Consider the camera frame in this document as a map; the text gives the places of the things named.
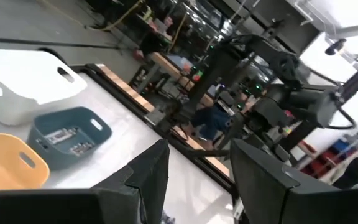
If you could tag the white crayon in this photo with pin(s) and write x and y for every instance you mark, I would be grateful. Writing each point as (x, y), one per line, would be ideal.
(81, 148)
(60, 135)

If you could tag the blue-grey plastic bin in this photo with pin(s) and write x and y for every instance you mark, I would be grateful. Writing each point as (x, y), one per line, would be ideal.
(57, 160)

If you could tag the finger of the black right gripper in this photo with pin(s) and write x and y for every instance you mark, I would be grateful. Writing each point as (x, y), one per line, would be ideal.
(235, 130)

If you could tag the wooden table board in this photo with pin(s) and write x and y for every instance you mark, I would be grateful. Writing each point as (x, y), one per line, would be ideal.
(126, 88)

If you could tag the black table frame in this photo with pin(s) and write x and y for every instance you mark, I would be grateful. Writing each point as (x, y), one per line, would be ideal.
(219, 180)

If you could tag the yellow plastic bin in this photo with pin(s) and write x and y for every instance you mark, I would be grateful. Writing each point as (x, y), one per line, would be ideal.
(5, 168)

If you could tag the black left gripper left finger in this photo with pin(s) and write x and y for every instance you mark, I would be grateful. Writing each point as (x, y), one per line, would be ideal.
(152, 180)

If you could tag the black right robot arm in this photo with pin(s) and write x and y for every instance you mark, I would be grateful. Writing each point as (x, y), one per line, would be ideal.
(210, 74)

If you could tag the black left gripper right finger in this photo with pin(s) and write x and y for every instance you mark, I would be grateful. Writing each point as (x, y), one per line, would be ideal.
(259, 186)

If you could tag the white plastic bin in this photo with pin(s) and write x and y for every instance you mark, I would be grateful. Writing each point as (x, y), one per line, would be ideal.
(26, 84)

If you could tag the black ceiling spotlight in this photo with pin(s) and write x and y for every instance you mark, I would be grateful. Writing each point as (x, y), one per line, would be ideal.
(334, 48)

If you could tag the person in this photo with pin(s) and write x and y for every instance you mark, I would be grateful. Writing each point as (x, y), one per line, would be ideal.
(211, 119)

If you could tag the wooden workbench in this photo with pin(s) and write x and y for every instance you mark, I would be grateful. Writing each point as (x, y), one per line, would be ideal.
(172, 70)

